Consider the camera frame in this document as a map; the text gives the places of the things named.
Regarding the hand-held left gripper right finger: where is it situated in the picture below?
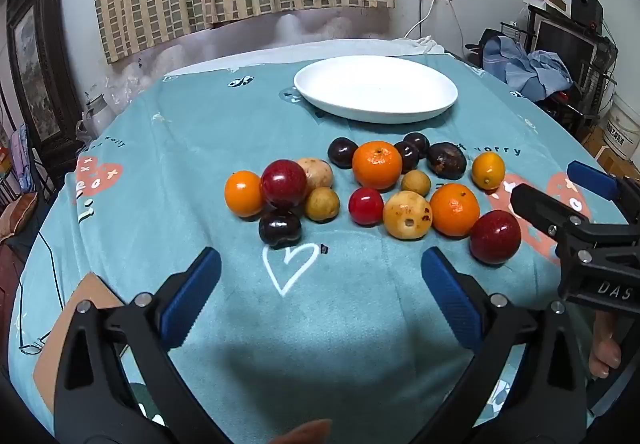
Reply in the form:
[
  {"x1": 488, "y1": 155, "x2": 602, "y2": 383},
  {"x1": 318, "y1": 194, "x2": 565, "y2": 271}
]
[{"x1": 421, "y1": 247, "x2": 588, "y2": 444}]

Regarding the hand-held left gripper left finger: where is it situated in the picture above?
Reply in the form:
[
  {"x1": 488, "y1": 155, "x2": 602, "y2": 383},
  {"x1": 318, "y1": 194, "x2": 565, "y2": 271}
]
[{"x1": 54, "y1": 247, "x2": 231, "y2": 444}]

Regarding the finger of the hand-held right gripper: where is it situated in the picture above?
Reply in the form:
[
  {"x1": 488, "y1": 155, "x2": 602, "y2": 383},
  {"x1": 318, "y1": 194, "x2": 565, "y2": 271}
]
[
  {"x1": 511, "y1": 183, "x2": 598, "y2": 245},
  {"x1": 567, "y1": 161, "x2": 640, "y2": 225}
]

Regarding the small orange citrus fruit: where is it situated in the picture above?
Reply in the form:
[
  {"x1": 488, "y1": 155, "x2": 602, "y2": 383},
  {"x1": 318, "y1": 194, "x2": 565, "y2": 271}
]
[
  {"x1": 471, "y1": 151, "x2": 506, "y2": 190},
  {"x1": 224, "y1": 171, "x2": 266, "y2": 218}
]

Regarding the dark brown passion fruit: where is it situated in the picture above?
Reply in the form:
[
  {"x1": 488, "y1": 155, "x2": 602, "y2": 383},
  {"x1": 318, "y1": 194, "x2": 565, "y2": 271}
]
[{"x1": 426, "y1": 142, "x2": 468, "y2": 180}]

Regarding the dark purple plum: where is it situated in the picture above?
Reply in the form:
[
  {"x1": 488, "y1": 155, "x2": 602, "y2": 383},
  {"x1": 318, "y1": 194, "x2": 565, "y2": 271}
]
[
  {"x1": 327, "y1": 137, "x2": 360, "y2": 169},
  {"x1": 403, "y1": 132, "x2": 431, "y2": 159},
  {"x1": 393, "y1": 141, "x2": 421, "y2": 173},
  {"x1": 258, "y1": 210, "x2": 303, "y2": 249}
]

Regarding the tan round fruit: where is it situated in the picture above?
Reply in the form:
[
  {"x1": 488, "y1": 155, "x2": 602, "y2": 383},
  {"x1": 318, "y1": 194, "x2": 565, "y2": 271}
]
[{"x1": 295, "y1": 157, "x2": 334, "y2": 192}]

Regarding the white oval plate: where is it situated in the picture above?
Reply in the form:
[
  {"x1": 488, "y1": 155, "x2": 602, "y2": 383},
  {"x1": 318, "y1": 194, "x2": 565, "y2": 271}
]
[{"x1": 293, "y1": 57, "x2": 459, "y2": 124}]

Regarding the person's right hand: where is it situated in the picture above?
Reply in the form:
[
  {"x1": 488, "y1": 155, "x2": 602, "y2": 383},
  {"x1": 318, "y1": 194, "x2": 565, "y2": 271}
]
[{"x1": 589, "y1": 311, "x2": 623, "y2": 379}]

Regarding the person's left hand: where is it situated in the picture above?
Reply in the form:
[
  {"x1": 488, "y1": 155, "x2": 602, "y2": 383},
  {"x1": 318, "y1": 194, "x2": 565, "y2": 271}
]
[{"x1": 267, "y1": 419, "x2": 333, "y2": 444}]

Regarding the brown cardboard box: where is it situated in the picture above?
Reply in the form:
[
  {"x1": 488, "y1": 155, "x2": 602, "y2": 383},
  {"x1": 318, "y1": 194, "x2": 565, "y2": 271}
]
[{"x1": 582, "y1": 127, "x2": 626, "y2": 170}]

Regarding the white plastic bucket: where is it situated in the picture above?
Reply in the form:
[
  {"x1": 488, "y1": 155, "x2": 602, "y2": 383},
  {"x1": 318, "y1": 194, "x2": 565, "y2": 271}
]
[{"x1": 602, "y1": 92, "x2": 640, "y2": 160}]

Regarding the yellow spotted fruit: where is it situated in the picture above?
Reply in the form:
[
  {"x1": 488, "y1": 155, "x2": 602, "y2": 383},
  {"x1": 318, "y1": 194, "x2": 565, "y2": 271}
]
[{"x1": 383, "y1": 191, "x2": 433, "y2": 240}]

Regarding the small tan longan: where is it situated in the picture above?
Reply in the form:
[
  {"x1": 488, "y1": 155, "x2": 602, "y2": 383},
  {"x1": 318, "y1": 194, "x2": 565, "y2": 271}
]
[
  {"x1": 401, "y1": 169, "x2": 432, "y2": 197},
  {"x1": 304, "y1": 187, "x2": 341, "y2": 223}
]

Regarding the small red plum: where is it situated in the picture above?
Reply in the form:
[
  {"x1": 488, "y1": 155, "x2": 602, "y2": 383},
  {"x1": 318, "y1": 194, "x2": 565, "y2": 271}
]
[{"x1": 348, "y1": 187, "x2": 385, "y2": 226}]

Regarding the blue clothes pile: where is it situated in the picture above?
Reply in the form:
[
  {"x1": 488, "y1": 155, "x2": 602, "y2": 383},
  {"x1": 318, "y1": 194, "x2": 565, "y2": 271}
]
[{"x1": 482, "y1": 35, "x2": 573, "y2": 102}]

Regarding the black monitor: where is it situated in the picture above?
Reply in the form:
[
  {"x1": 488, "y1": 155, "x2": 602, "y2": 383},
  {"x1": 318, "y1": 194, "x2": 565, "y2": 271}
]
[{"x1": 535, "y1": 19, "x2": 601, "y2": 75}]

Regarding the large orange mandarin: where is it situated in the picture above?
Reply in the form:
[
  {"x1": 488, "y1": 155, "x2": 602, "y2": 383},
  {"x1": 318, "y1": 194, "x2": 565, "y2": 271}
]
[{"x1": 352, "y1": 141, "x2": 403, "y2": 190}]

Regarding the teal printed tablecloth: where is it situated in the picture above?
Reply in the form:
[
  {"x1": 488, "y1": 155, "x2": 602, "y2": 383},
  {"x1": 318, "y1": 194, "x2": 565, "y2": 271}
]
[{"x1": 7, "y1": 52, "x2": 631, "y2": 444}]

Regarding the black speaker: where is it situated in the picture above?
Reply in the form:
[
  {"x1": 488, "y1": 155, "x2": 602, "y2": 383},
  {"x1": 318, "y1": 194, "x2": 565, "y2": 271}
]
[{"x1": 571, "y1": 0, "x2": 603, "y2": 22}]

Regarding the brown cushion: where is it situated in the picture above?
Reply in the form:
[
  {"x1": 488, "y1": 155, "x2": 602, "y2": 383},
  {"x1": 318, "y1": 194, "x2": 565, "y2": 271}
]
[{"x1": 0, "y1": 191, "x2": 38, "y2": 242}]

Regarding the white kettle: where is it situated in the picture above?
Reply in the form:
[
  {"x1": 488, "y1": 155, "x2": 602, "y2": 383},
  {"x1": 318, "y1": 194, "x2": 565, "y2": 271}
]
[{"x1": 82, "y1": 94, "x2": 113, "y2": 135}]

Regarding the clear plastic bag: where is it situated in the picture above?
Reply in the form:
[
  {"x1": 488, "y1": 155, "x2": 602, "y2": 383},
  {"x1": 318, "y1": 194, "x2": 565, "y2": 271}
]
[{"x1": 85, "y1": 59, "x2": 166, "y2": 110}]

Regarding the dark wooden framed picture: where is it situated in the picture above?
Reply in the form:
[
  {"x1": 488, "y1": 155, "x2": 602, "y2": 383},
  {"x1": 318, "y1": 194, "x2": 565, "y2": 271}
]
[{"x1": 5, "y1": 0, "x2": 83, "y2": 145}]

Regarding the thin black cable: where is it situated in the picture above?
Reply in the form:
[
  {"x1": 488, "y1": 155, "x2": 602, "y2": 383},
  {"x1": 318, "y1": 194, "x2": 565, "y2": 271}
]
[{"x1": 19, "y1": 229, "x2": 66, "y2": 355}]

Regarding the white power cable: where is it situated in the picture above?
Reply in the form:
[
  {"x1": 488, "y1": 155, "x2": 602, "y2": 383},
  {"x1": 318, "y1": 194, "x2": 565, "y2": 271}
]
[{"x1": 402, "y1": 0, "x2": 438, "y2": 40}]

